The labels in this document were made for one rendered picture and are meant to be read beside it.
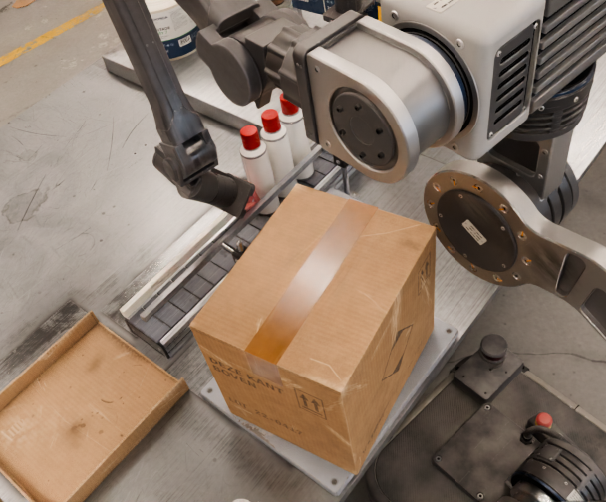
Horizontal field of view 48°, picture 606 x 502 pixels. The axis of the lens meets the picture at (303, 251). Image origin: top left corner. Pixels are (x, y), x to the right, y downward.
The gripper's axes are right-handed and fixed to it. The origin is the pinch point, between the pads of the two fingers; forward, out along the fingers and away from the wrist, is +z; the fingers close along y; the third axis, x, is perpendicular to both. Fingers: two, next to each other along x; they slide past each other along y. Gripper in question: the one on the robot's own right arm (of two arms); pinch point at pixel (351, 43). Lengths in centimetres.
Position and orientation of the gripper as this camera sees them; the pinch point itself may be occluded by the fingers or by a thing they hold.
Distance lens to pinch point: 156.9
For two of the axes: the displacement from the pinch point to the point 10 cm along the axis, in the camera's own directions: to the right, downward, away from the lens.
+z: 1.3, 6.2, 7.7
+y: -6.3, 6.5, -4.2
